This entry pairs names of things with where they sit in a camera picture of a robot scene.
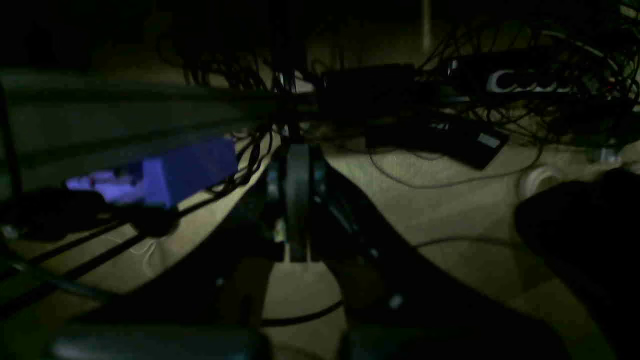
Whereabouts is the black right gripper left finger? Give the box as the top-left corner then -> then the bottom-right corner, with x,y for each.
47,144 -> 311,360

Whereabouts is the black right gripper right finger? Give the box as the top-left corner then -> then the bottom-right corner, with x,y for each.
310,146 -> 570,360

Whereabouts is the blue box under table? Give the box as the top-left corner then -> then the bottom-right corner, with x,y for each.
65,137 -> 238,208

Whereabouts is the black power adapter box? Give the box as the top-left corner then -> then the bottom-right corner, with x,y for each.
365,114 -> 510,170

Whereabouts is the white sneaker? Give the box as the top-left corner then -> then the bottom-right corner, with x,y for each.
517,164 -> 570,201

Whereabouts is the black cable bundle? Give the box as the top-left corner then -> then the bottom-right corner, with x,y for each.
0,125 -> 276,311

